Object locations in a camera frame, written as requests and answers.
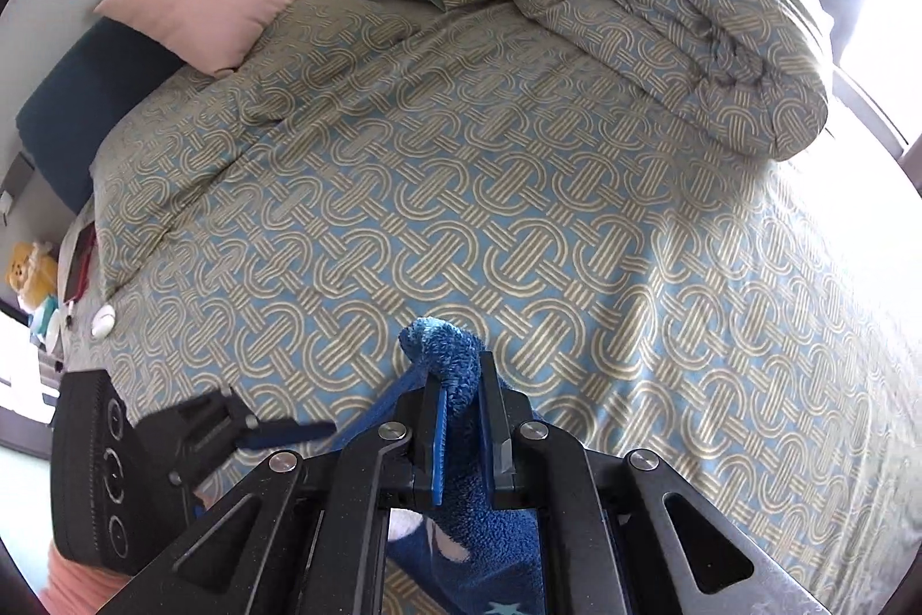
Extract dark red notebook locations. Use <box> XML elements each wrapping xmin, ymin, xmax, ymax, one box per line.
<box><xmin>63</xmin><ymin>222</ymin><xmax>98</xmax><ymax>303</ymax></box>

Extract blue fleece pants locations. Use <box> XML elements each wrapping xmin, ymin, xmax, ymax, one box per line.
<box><xmin>335</xmin><ymin>316</ymin><xmax>549</xmax><ymax>615</ymax></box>

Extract person's left forearm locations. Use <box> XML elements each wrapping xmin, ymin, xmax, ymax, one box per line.
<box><xmin>44</xmin><ymin>546</ymin><xmax>138</xmax><ymax>615</ymax></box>

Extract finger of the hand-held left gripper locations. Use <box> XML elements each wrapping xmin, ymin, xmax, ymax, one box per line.
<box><xmin>176</xmin><ymin>388</ymin><xmax>337</xmax><ymax>493</ymax></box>

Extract large patterned pillow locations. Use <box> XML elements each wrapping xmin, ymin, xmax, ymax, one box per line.
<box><xmin>90</xmin><ymin>0</ymin><xmax>426</xmax><ymax>299</ymax></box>

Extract yellow plush toy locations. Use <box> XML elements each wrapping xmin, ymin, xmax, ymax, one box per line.
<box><xmin>3</xmin><ymin>240</ymin><xmax>59</xmax><ymax>310</ymax></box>

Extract grey nightstand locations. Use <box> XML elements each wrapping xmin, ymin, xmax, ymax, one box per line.
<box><xmin>29</xmin><ymin>218</ymin><xmax>109</xmax><ymax>371</ymax></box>

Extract bed with patterned sheet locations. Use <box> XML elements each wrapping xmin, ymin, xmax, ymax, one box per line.
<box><xmin>61</xmin><ymin>0</ymin><xmax>922</xmax><ymax>615</ymax></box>

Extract blue headboard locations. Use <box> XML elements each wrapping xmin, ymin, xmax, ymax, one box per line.
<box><xmin>16</xmin><ymin>0</ymin><xmax>534</xmax><ymax>216</ymax></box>

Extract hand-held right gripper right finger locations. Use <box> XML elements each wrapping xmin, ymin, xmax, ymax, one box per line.
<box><xmin>477</xmin><ymin>352</ymin><xmax>833</xmax><ymax>615</ymax></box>

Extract rolled patterned duvet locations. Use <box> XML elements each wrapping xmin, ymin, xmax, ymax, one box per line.
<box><xmin>479</xmin><ymin>0</ymin><xmax>833</xmax><ymax>159</ymax></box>

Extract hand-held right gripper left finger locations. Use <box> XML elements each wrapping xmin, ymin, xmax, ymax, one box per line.
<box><xmin>93</xmin><ymin>373</ymin><xmax>451</xmax><ymax>615</ymax></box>

